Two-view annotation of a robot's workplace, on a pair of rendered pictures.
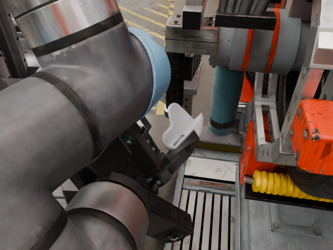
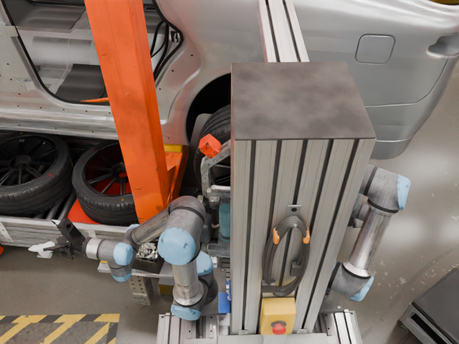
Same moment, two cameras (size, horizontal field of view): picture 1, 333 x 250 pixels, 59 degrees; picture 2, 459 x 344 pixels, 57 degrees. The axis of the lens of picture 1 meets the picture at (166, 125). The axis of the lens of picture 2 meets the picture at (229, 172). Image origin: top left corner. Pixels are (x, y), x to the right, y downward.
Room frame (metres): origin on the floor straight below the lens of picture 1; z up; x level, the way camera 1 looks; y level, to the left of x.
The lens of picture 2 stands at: (0.86, 1.26, 2.51)
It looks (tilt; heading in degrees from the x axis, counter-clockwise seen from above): 46 degrees down; 266
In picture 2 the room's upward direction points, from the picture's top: straight up
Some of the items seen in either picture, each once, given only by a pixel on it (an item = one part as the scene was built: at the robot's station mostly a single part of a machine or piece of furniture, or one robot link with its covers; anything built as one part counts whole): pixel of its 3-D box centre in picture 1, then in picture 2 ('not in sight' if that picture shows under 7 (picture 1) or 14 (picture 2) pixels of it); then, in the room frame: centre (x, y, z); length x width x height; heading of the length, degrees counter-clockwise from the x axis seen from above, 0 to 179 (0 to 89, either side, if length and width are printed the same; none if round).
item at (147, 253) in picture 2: (182, 55); (145, 254); (1.23, -0.07, 0.51); 0.20 x 0.14 x 0.13; 162
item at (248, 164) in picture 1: (270, 158); not in sight; (0.62, -0.32, 0.48); 0.16 x 0.12 x 0.17; 80
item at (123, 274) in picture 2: not in sight; (121, 263); (1.20, 0.36, 1.12); 0.11 x 0.08 x 0.11; 73
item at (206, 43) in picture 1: (193, 33); not in sight; (0.49, -0.05, 0.93); 0.09 x 0.05 x 0.05; 80
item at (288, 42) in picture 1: (257, 40); not in sight; (0.64, -0.21, 0.85); 0.21 x 0.14 x 0.14; 80
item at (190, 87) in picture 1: (183, 66); (139, 261); (1.27, -0.08, 0.44); 0.43 x 0.17 x 0.03; 170
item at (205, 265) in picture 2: not in sight; (198, 271); (0.92, 0.34, 0.98); 0.13 x 0.12 x 0.14; 73
